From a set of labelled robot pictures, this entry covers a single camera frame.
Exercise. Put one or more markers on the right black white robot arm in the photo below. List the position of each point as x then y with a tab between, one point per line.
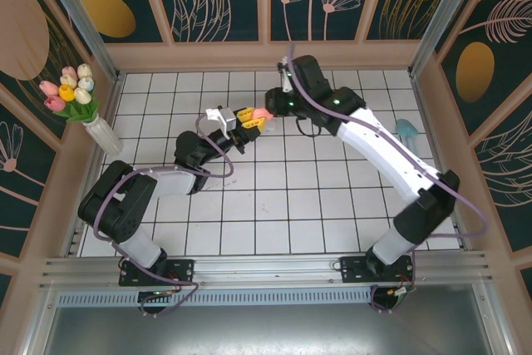
386	151

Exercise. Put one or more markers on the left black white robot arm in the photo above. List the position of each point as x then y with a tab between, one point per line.
174	180

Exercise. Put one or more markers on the clear ribbed glass vase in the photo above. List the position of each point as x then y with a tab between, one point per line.
104	136

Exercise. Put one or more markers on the light blue toy shovel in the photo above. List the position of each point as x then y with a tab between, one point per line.
409	139

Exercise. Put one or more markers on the artificial tulip bouquet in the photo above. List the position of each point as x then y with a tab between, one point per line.
66	91

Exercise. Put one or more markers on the grey metal shelf panel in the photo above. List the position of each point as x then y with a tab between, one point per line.
266	330

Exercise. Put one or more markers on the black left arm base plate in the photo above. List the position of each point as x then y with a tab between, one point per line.
183	272

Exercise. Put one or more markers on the aluminium mounting rail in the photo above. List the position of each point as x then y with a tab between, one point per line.
266	272

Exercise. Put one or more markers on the aluminium frame post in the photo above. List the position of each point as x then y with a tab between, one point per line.
444	14
79	22

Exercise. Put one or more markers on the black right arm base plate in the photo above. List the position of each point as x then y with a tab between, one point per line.
353	272

